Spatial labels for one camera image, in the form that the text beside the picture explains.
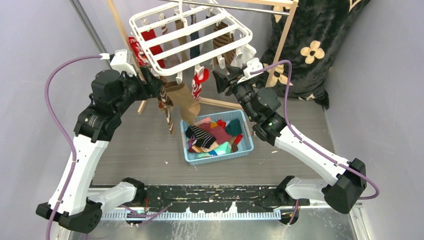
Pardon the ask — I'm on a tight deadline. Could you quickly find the wooden drying rack frame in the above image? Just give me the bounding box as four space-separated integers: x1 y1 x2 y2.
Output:
105 0 300 137

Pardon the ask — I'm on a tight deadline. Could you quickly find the navy patterned sock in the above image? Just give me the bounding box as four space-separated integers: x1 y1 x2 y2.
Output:
189 13 202 61

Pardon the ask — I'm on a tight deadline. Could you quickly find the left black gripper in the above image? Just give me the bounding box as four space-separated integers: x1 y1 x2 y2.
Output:
114 65 163 116

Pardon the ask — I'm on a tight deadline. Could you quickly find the red snowflake sock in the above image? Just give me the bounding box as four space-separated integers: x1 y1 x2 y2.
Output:
128 36 149 66

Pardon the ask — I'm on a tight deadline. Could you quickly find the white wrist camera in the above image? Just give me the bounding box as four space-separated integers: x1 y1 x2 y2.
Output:
237 57 264 84
99 49 138 77

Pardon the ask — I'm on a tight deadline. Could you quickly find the mint green sock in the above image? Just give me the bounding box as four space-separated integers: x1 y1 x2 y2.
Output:
197 141 232 158

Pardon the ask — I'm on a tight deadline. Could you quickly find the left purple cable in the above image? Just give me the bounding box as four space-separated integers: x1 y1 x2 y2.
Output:
44 54 170 240

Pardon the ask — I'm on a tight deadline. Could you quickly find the black striped sock in basket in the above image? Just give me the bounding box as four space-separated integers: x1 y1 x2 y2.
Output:
185 125 217 149

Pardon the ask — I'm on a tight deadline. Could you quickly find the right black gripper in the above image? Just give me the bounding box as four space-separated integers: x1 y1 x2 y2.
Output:
213 64 258 121

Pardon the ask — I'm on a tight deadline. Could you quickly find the black floral blanket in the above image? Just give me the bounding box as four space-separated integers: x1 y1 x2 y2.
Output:
270 0 370 109

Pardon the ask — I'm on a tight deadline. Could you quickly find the metal hanging rod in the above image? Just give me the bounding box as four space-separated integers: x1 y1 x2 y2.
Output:
161 0 290 16

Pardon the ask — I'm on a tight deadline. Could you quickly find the brown striped sock rear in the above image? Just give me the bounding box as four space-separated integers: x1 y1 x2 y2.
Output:
212 21 236 65

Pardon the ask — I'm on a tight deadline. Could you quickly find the purple cable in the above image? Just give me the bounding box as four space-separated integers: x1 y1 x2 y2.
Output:
44 54 170 240
249 59 381 227

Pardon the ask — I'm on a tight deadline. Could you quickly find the pink sock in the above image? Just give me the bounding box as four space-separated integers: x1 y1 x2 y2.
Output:
194 117 212 126

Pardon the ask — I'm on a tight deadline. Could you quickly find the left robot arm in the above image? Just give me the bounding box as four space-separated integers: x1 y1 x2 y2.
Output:
36 67 163 234

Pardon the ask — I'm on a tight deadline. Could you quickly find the dark green sock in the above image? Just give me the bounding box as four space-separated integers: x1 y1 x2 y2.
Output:
225 118 243 137

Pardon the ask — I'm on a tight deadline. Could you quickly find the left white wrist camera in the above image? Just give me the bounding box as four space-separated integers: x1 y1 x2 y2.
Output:
99 49 138 77

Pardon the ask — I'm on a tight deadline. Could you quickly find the red sock plain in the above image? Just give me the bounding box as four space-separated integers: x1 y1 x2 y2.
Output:
141 29 167 69

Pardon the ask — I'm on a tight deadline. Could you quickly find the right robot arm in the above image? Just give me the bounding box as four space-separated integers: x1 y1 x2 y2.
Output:
212 66 367 214

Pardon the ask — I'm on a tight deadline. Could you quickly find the red white striped sock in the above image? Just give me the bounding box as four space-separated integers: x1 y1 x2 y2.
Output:
191 68 210 101

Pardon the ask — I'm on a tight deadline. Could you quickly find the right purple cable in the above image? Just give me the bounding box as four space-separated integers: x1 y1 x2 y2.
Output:
249 59 381 227

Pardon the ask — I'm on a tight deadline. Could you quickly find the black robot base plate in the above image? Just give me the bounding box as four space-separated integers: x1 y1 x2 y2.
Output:
124 185 295 214

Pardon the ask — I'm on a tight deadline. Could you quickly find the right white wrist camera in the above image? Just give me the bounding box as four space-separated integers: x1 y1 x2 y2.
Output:
237 57 264 84

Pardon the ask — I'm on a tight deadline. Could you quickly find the white plastic clip hanger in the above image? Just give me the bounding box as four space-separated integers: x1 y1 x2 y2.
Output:
128 3 253 84

